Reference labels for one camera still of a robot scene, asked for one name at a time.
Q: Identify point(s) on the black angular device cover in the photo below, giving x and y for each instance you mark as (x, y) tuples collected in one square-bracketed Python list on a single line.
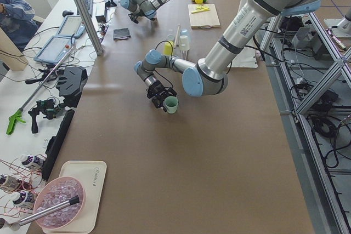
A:
[(70, 84)]

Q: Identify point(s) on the aluminium frame post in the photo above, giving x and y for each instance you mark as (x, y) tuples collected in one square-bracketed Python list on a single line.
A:
[(87, 20)]

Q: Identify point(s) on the grey cup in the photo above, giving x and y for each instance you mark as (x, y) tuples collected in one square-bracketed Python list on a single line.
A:
[(170, 38)]

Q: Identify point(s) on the cream plastic tray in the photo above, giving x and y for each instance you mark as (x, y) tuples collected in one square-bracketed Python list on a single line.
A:
[(91, 175)]

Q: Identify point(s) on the yellow plastic knife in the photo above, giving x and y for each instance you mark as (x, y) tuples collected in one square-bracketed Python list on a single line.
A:
[(198, 11)]

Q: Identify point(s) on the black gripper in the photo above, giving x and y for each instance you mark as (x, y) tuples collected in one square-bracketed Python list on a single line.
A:
[(134, 17), (157, 88)]

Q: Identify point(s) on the yellow cup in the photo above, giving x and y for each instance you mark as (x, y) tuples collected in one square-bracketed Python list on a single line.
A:
[(168, 48)]

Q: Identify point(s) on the white cup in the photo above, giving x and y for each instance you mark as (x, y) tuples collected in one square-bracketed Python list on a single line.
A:
[(184, 43)]

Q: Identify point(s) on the wooden cutting board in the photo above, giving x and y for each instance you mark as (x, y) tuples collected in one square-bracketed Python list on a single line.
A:
[(203, 19)]

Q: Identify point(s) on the white wire cup rack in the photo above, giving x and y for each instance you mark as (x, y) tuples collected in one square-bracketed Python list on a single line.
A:
[(184, 54)]

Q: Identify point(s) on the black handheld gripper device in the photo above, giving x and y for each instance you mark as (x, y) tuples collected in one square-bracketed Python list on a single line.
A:
[(48, 108)]

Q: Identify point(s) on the light blue cup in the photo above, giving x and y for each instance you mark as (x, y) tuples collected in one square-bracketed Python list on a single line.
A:
[(184, 32)]

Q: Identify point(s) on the person in denim shirt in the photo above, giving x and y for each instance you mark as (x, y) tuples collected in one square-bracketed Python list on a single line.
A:
[(17, 22)]

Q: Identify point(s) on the green cup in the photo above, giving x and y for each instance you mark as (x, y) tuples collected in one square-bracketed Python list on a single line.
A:
[(171, 104)]

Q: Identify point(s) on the black computer mouse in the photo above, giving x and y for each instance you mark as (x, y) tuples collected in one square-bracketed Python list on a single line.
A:
[(67, 13)]

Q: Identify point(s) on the small purple label bottle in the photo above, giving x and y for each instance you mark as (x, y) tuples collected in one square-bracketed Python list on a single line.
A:
[(32, 162)]

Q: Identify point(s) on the pink bowl of ice cubes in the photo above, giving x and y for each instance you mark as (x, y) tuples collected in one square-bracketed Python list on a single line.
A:
[(58, 191)]

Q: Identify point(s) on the black power strip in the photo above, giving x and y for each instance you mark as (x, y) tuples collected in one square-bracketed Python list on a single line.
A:
[(54, 145)]

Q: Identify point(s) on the black keyboard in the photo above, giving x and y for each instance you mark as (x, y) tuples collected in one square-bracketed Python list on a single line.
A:
[(89, 5)]

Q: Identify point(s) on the dark grey cloth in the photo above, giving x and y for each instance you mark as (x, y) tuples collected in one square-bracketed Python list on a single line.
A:
[(121, 33)]

